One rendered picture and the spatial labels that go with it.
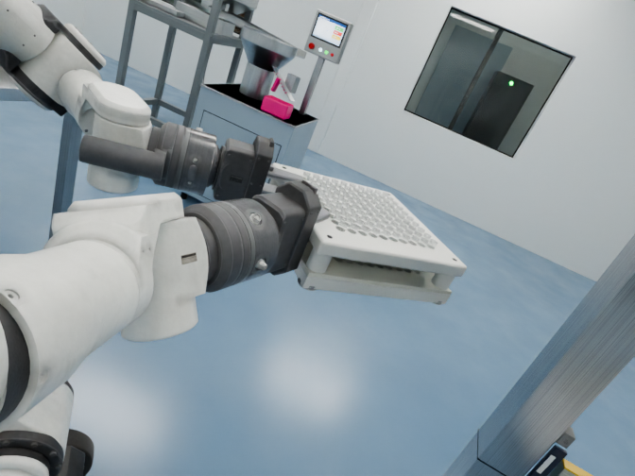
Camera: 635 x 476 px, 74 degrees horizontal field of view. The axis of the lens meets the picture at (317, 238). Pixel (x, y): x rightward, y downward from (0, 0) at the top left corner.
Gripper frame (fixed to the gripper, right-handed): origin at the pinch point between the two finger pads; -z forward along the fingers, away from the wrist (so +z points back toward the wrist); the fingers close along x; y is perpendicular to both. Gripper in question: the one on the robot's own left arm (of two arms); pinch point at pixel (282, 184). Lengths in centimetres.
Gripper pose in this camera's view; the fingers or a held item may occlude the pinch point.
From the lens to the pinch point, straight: 65.5
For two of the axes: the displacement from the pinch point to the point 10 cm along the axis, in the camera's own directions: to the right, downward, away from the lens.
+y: 2.0, 5.0, -8.4
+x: -3.4, 8.4, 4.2
